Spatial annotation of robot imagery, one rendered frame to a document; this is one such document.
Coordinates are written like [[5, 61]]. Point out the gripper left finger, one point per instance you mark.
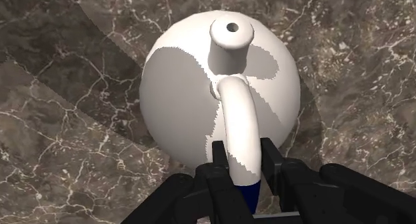
[[211, 190]]

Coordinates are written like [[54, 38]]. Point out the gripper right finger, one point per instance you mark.
[[312, 190]]

